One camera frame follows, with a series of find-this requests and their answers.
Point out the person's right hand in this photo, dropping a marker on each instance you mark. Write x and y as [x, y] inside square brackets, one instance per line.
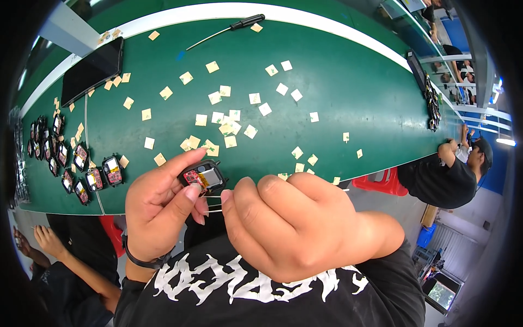
[298, 229]

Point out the person's left hand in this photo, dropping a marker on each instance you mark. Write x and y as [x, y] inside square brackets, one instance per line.
[151, 208]

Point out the silver tweezers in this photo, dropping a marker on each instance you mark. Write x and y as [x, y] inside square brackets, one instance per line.
[212, 196]

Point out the black watch case red board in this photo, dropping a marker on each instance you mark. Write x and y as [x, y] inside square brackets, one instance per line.
[210, 176]

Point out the red plastic stool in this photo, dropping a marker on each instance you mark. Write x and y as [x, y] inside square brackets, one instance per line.
[382, 182]
[112, 233]

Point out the black wrist band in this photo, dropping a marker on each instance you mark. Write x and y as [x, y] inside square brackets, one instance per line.
[141, 260]

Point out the person's body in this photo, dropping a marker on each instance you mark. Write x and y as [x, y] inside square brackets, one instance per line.
[253, 302]

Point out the group of black watch cases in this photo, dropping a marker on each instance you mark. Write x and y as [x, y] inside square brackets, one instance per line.
[81, 157]

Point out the scattered beige paper squares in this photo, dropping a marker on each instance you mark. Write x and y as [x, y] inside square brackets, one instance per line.
[228, 130]

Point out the blue plastic crate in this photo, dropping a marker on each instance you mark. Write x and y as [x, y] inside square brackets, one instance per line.
[426, 236]

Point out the cardboard box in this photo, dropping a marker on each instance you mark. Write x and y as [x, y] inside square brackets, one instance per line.
[429, 215]

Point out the stack of dark plastic bags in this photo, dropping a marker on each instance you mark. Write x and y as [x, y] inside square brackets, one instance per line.
[19, 163]

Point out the blue tape piece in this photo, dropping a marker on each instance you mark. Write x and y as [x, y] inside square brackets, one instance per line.
[180, 55]

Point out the monitor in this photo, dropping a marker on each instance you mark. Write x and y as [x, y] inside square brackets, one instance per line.
[443, 292]

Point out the pile of black watch parts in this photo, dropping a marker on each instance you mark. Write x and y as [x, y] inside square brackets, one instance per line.
[432, 104]

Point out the black tray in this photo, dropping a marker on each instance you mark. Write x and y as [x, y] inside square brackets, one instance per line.
[416, 69]

